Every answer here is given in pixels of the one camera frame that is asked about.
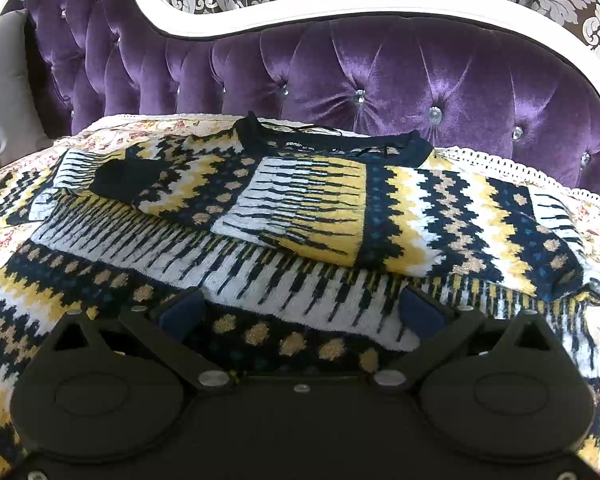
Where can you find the navy yellow white patterned sweater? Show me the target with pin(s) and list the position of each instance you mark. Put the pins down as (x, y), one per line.
(330, 200)

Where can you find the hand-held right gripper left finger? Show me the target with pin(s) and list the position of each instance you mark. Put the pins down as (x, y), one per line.
(180, 311)

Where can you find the grey pillow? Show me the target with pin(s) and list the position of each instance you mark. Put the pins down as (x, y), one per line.
(5, 100)

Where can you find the purple tufted sofa back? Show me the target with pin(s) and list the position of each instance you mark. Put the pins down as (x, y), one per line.
(380, 75)

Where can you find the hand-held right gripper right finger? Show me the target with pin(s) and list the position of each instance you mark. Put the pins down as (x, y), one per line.
(421, 311)

